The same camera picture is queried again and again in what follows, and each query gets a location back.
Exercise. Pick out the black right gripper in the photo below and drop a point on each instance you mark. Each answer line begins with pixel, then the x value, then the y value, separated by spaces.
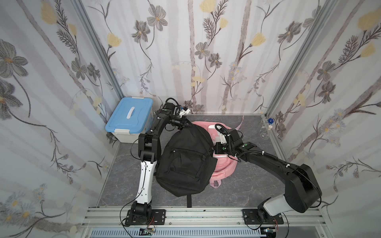
pixel 218 148

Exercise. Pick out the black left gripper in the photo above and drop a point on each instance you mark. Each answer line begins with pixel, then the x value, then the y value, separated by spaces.
pixel 182 122

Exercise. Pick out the pink school backpack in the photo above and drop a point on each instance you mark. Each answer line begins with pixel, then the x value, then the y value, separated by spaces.
pixel 225 166

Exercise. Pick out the black fabric backpack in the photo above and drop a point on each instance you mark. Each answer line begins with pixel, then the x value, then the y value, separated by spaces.
pixel 187 163

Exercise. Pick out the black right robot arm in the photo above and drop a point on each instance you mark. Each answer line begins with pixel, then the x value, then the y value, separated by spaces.
pixel 301 190

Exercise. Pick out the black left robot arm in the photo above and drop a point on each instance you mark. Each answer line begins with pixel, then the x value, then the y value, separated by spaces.
pixel 149 152

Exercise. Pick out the blue lidded storage box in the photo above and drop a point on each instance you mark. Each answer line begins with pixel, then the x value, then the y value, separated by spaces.
pixel 132 116

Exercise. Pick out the clear glass flask blue cap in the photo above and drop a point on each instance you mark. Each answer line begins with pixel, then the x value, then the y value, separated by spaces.
pixel 266 127

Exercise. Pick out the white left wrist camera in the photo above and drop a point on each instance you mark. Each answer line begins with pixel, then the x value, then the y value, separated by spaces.
pixel 184 111

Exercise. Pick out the aluminium front rail frame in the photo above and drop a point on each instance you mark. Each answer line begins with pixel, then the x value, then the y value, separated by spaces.
pixel 310 224

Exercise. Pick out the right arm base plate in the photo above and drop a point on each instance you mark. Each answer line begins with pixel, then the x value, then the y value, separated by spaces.
pixel 260 217

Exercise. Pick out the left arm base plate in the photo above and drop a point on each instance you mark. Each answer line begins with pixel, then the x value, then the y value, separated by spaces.
pixel 153 217

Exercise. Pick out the white slotted cable duct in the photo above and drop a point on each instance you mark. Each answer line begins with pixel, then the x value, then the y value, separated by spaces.
pixel 176 233

